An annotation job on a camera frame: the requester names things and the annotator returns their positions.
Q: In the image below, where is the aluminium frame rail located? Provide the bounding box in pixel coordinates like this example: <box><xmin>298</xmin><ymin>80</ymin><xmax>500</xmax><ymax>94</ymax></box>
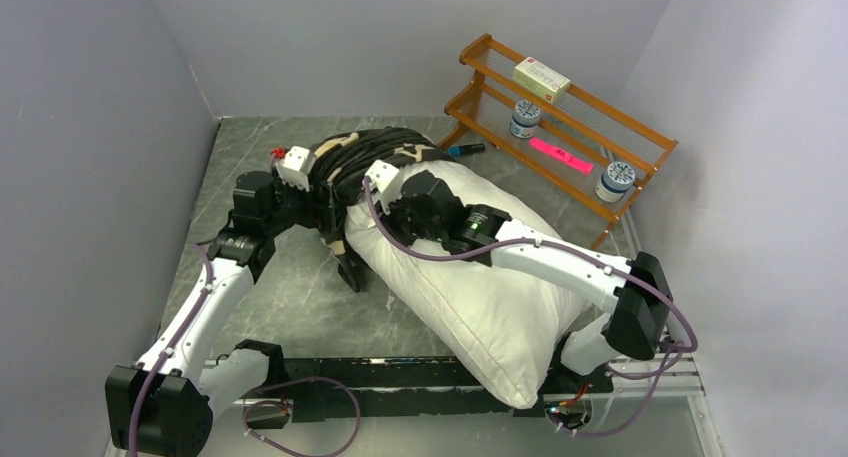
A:
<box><xmin>105</xmin><ymin>344</ymin><xmax>724</xmax><ymax>456</ymax></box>

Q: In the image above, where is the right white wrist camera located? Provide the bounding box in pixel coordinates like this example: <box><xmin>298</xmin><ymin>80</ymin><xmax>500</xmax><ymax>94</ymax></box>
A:
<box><xmin>365</xmin><ymin>160</ymin><xmax>403</xmax><ymax>209</ymax></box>

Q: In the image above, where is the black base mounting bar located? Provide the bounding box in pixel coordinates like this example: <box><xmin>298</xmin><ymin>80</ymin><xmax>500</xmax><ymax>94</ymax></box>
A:
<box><xmin>218</xmin><ymin>355</ymin><xmax>614</xmax><ymax>423</ymax></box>

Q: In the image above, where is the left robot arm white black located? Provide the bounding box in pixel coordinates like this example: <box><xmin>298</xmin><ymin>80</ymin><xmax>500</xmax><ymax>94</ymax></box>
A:
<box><xmin>105</xmin><ymin>171</ymin><xmax>319</xmax><ymax>456</ymax></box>

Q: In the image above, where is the white pillow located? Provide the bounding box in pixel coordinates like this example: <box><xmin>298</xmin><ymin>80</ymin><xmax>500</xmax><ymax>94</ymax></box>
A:
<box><xmin>344</xmin><ymin>200</ymin><xmax>590</xmax><ymax>409</ymax></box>

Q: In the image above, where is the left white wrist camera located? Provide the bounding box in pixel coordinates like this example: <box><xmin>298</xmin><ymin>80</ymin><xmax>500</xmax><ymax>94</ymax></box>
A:
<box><xmin>271</xmin><ymin>146</ymin><xmax>315</xmax><ymax>192</ymax></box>

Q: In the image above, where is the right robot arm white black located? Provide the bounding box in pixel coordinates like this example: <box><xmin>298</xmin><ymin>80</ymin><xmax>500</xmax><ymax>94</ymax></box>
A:
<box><xmin>367</xmin><ymin>166</ymin><xmax>693</xmax><ymax>392</ymax></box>

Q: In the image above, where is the white jar blue lid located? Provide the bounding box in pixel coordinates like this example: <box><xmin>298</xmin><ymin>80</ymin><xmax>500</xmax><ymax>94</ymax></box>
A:
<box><xmin>595</xmin><ymin>161</ymin><xmax>636</xmax><ymax>203</ymax></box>
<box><xmin>509</xmin><ymin>100</ymin><xmax>542</xmax><ymax>140</ymax></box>

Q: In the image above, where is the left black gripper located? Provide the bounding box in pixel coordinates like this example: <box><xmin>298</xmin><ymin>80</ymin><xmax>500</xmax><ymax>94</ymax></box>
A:
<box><xmin>263</xmin><ymin>168</ymin><xmax>349</xmax><ymax>236</ymax></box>

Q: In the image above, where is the white cardboard box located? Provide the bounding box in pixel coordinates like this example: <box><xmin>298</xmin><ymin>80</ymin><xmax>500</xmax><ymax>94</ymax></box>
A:
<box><xmin>512</xmin><ymin>57</ymin><xmax>572</xmax><ymax>104</ymax></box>

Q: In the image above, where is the blue marker pen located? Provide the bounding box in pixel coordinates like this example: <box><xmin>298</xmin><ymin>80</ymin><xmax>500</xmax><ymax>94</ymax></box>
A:
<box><xmin>446</xmin><ymin>143</ymin><xmax>486</xmax><ymax>157</ymax></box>

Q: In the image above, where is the pink flat plastic item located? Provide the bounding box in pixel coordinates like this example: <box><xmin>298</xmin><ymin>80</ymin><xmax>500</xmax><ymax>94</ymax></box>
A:
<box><xmin>529</xmin><ymin>137</ymin><xmax>594</xmax><ymax>175</ymax></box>

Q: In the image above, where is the black pillowcase with beige flowers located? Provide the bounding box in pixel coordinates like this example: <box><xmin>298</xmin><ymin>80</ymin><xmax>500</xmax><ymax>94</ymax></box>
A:
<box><xmin>309</xmin><ymin>126</ymin><xmax>454</xmax><ymax>292</ymax></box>

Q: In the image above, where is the wooden two-tier shelf rack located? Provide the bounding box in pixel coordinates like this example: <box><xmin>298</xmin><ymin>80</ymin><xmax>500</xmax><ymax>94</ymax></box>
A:
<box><xmin>439</xmin><ymin>34</ymin><xmax>678</xmax><ymax>250</ymax></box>

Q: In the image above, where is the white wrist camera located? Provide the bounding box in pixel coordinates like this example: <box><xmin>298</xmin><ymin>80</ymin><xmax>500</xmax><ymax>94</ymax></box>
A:
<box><xmin>271</xmin><ymin>146</ymin><xmax>315</xmax><ymax>192</ymax></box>
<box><xmin>365</xmin><ymin>160</ymin><xmax>403</xmax><ymax>209</ymax></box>

